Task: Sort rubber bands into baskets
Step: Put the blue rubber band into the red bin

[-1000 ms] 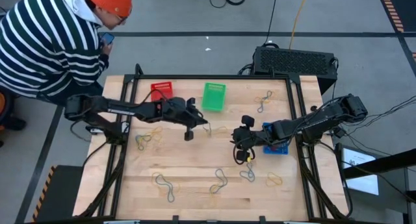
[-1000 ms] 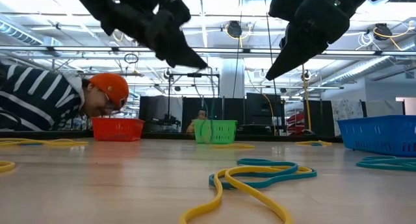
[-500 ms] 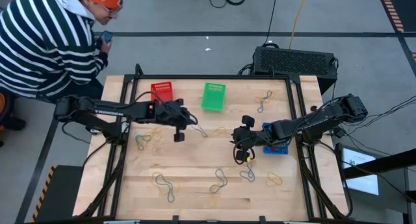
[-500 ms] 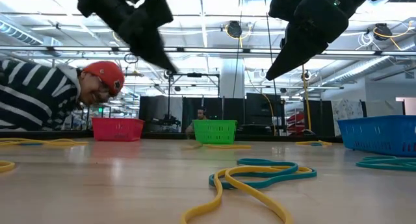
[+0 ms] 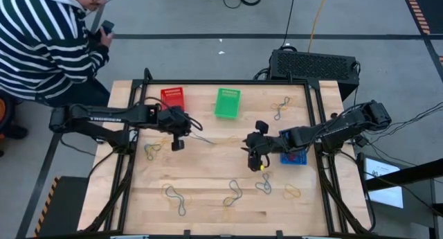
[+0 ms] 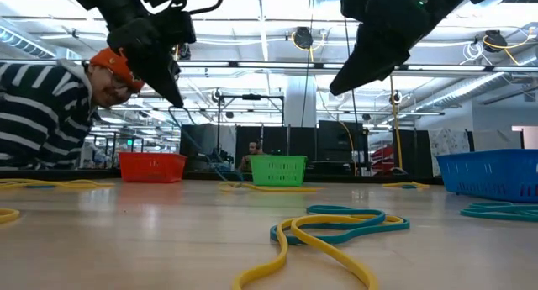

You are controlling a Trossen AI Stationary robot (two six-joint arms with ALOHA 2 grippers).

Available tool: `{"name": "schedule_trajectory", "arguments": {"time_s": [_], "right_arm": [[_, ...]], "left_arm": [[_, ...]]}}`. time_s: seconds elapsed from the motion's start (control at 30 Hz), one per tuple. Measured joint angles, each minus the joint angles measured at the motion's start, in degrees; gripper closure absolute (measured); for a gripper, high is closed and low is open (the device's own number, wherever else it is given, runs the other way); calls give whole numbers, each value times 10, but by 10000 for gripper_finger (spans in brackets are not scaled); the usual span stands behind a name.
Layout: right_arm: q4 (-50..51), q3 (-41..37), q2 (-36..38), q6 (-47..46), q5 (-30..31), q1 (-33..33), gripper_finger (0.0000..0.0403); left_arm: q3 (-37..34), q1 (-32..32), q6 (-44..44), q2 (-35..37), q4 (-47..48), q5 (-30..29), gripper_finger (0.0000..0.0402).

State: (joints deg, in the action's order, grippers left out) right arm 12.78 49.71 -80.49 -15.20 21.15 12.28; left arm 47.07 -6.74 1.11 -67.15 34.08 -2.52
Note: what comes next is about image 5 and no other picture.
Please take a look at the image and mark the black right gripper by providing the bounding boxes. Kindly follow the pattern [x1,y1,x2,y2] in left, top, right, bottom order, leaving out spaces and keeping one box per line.
[242,132,282,172]

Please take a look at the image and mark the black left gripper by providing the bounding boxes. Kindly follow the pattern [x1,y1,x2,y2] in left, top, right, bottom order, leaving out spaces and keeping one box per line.
[158,106,192,152]

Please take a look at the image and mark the grey rubber bands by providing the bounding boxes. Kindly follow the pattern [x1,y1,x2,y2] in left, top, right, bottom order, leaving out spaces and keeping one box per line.
[254,171,273,195]

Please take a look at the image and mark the blue plastic basket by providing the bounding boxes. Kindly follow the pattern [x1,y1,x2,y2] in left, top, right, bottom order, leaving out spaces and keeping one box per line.
[279,130,308,166]

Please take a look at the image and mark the red plastic basket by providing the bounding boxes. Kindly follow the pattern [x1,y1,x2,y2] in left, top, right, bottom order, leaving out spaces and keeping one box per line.
[160,87,186,111]

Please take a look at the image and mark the green plastic basket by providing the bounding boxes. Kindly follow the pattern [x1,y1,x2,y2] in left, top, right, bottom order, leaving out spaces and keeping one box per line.
[213,87,242,121]

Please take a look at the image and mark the black perforated computer case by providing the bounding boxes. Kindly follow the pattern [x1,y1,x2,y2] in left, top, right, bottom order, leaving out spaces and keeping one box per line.
[269,48,361,102]

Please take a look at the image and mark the black mat hazard stripe edge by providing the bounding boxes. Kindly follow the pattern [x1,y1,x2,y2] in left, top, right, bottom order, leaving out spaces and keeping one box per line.
[33,175,89,238]

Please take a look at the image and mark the person's hand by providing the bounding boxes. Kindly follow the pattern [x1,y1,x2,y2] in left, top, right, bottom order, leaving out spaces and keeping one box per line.
[98,26,115,48]

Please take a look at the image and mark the computer monitor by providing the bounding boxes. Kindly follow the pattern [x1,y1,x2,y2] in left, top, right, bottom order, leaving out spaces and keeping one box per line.
[356,152,406,211]

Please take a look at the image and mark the black phone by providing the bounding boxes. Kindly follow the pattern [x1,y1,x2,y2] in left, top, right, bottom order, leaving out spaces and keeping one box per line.
[99,19,116,37]

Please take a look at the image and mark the black metal beam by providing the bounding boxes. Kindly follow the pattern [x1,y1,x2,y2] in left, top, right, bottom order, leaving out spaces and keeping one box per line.
[365,158,443,192]

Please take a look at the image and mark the orange black wheeled device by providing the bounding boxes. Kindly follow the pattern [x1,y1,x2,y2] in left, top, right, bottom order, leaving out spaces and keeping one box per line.
[0,93,28,141]

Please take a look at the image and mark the person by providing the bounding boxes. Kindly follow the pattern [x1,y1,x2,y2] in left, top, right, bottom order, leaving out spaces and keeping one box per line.
[0,0,116,108]

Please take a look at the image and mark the black orange hazard floor strip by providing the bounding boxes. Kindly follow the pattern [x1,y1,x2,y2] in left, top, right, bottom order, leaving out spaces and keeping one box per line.
[400,0,443,35]

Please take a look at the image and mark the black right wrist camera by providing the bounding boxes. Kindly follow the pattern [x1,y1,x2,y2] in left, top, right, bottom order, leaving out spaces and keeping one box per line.
[255,120,270,136]

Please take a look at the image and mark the black aluminium table frame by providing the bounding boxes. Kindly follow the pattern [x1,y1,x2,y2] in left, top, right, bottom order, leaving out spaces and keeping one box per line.
[81,67,377,237]

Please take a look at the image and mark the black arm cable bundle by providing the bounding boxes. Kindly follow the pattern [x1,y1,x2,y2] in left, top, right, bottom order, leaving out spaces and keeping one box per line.
[356,102,443,153]

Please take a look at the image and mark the long black floor cable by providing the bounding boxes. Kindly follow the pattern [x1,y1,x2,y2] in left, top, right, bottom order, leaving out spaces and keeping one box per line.
[279,0,298,49]

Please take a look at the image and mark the yellow floor cable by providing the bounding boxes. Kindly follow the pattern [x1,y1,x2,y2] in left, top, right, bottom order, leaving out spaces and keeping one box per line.
[307,0,332,53]

